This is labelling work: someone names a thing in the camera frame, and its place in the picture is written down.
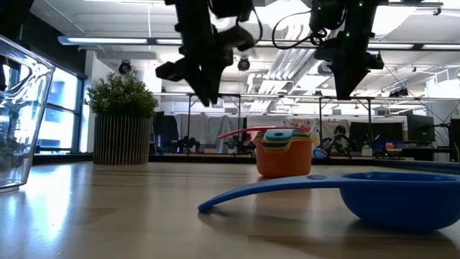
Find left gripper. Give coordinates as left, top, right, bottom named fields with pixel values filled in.
left=155, top=14, right=257, bottom=108

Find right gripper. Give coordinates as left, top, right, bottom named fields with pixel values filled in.
left=314, top=29, right=373, bottom=101

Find pink measuring cup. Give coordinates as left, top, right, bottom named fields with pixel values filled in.
left=217, top=125, right=308, bottom=141

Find teal measuring cup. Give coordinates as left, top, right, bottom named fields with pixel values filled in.
left=263, top=129, right=311, bottom=142

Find blue measuring cup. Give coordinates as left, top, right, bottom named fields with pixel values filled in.
left=197, top=171, right=460, bottom=232

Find clear plastic basket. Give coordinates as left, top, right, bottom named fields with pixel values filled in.
left=0, top=34, right=56, bottom=191

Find black ceiling track lights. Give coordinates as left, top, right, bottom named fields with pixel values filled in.
left=367, top=50, right=386, bottom=71

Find black ceiling spotlight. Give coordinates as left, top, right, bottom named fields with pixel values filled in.
left=118, top=60, right=133, bottom=76
left=236, top=55, right=252, bottom=73

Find white hanging cloth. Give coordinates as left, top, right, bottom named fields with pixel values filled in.
left=173, top=114, right=247, bottom=146

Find background metal rig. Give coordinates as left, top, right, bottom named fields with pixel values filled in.
left=185, top=92, right=377, bottom=157

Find person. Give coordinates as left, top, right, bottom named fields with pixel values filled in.
left=331, top=124, right=361, bottom=157

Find floral banner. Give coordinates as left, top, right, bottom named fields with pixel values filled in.
left=285, top=117, right=322, bottom=145

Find wide black screen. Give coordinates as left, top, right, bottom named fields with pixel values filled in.
left=349, top=121, right=405, bottom=143

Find black computer monitor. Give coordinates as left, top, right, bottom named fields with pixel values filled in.
left=406, top=113, right=437, bottom=144

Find green plant in ribbed pot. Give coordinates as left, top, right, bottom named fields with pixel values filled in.
left=87, top=70, right=160, bottom=166

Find long ceiling light strip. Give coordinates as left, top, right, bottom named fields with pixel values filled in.
left=57, top=35, right=460, bottom=52

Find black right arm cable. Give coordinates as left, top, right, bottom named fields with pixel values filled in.
left=271, top=8, right=326, bottom=50

